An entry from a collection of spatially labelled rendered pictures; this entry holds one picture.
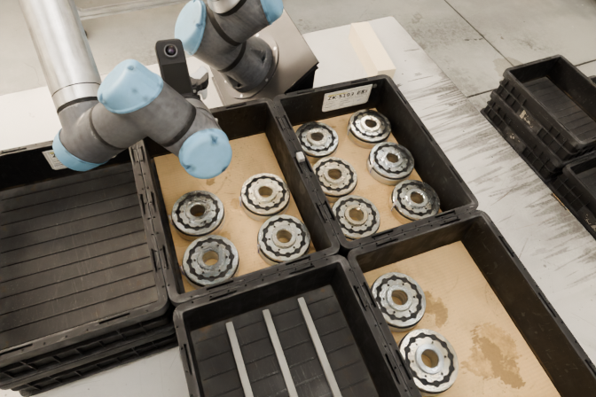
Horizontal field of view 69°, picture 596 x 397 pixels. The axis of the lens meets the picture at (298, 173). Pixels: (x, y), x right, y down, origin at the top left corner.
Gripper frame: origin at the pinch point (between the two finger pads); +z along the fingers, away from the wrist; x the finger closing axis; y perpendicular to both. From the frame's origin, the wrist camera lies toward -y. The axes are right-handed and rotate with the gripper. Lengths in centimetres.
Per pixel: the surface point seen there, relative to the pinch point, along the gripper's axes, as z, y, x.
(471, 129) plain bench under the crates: -4, 27, 84
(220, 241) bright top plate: -25.8, 25.8, 2.3
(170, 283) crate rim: -35.9, 23.0, -8.3
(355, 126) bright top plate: -9.1, 15.6, 40.2
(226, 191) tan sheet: -13.4, 23.6, 7.0
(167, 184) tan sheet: -7.8, 22.5, -4.4
